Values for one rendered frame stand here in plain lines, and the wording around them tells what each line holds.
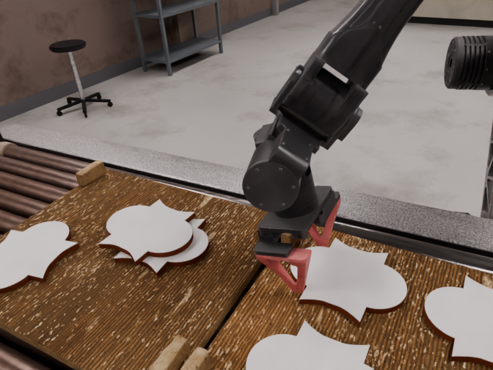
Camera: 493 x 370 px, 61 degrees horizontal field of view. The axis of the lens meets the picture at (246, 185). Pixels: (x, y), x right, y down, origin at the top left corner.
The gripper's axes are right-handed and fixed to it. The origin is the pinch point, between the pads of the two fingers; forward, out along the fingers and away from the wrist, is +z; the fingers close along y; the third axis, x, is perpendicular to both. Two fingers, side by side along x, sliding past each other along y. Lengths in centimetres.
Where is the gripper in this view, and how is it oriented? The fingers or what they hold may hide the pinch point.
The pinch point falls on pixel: (309, 262)
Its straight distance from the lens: 58.2
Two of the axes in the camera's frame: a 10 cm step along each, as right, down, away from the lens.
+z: 2.6, 8.7, 4.2
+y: 4.6, -5.0, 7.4
